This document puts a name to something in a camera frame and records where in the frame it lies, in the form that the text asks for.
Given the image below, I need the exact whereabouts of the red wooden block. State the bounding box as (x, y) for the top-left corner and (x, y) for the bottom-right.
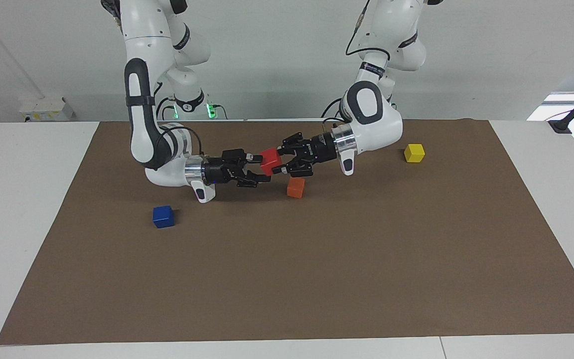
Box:
(260, 148), (283, 177)

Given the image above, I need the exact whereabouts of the orange wooden block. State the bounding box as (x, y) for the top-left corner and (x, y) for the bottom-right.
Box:
(287, 177), (306, 199)

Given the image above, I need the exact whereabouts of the blue wooden block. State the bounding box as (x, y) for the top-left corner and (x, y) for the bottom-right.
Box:
(152, 205), (175, 229)

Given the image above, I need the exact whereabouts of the yellow wooden block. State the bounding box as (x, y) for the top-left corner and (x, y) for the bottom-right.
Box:
(404, 143), (426, 164)

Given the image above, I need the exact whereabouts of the brown table mat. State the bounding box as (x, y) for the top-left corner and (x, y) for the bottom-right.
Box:
(0, 119), (574, 346)

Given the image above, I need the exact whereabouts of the white box with yellow labels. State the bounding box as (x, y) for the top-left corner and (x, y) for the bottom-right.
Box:
(19, 97), (76, 122)

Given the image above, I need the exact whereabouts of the black left base cable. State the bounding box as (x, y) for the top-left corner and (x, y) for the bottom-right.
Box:
(321, 97), (348, 123)

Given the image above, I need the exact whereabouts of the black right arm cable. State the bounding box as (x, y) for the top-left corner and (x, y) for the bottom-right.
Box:
(159, 125), (203, 158)

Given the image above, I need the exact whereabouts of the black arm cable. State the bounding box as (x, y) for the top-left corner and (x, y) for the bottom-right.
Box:
(159, 125), (203, 158)
(345, 0), (392, 61)

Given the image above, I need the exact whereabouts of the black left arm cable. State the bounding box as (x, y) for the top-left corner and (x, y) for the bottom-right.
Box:
(345, 0), (392, 61)

